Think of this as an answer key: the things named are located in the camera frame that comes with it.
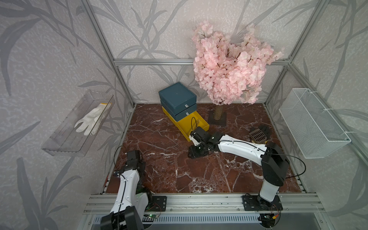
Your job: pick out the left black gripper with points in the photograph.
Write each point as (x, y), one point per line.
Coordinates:
(142, 164)

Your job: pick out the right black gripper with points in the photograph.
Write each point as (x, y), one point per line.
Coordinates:
(191, 154)

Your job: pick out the yellow bottom drawer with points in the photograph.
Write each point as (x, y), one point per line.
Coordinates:
(188, 123)

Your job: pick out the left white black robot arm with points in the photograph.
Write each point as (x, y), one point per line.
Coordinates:
(132, 198)

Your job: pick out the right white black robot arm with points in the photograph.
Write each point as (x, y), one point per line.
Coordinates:
(269, 156)

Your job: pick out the teal drawer cabinet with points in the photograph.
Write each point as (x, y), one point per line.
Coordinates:
(178, 101)

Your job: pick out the beige slotted scoop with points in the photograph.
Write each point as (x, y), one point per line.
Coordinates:
(258, 137)

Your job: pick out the left circuit board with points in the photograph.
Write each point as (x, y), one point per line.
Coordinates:
(150, 217)

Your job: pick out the circuit board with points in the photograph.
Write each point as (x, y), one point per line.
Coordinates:
(150, 217)
(268, 217)

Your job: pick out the white glove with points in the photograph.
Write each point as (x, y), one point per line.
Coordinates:
(89, 124)

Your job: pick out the pink blossom artificial tree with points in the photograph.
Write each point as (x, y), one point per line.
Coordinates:
(227, 71)

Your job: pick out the right circuit board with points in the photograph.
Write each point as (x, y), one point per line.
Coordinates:
(268, 217)

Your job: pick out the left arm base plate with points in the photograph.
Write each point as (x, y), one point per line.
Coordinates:
(157, 204)

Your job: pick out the aluminium front rail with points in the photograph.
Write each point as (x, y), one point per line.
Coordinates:
(215, 203)

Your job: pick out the clear plastic wall tray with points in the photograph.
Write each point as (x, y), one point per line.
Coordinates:
(65, 141)

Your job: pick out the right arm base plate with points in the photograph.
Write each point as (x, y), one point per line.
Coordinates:
(256, 203)

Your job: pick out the white wire mesh basket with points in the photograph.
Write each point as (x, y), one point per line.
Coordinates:
(314, 129)

